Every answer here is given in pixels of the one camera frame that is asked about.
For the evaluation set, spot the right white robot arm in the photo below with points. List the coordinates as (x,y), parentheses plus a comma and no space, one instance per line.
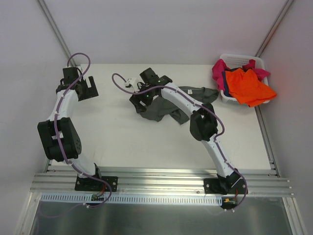
(203,125)

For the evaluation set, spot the orange t-shirt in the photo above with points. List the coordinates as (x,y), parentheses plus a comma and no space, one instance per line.
(245,87)

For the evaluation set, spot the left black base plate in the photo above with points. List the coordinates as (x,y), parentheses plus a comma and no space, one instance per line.
(88,184)

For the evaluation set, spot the small circuit board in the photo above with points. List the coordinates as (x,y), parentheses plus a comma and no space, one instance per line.
(231,201)
(97,197)

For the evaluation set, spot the magenta t-shirt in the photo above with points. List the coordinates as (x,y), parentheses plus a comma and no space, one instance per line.
(221,66)

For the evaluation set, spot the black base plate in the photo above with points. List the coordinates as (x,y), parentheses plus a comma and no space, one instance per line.
(217,186)
(88,184)

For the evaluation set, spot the navy blue t-shirt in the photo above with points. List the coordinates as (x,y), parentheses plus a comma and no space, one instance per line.
(226,88)

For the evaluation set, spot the aluminium mounting rail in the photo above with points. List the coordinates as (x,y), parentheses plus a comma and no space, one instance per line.
(260,183)

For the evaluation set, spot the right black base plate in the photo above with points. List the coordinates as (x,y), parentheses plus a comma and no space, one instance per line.
(217,186)

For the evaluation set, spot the white plastic laundry basket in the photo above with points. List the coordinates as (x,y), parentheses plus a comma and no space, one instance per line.
(237,61)

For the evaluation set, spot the right small circuit board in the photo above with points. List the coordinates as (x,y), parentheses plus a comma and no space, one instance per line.
(231,201)

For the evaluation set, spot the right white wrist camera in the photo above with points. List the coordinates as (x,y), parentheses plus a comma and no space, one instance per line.
(132,83)

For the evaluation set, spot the dark grey t-shirt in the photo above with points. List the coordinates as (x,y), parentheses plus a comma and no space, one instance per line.
(161,107)

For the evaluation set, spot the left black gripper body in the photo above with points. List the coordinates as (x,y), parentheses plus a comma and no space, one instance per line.
(88,90)

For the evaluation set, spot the left small circuit board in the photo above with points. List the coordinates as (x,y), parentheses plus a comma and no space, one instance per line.
(97,197)

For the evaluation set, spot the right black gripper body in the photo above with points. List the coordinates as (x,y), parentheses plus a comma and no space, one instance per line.
(136,102)

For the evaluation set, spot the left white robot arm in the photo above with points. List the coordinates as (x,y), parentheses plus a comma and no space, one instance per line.
(58,135)

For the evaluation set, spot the white slotted cable duct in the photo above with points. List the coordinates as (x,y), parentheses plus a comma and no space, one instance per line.
(133,199)

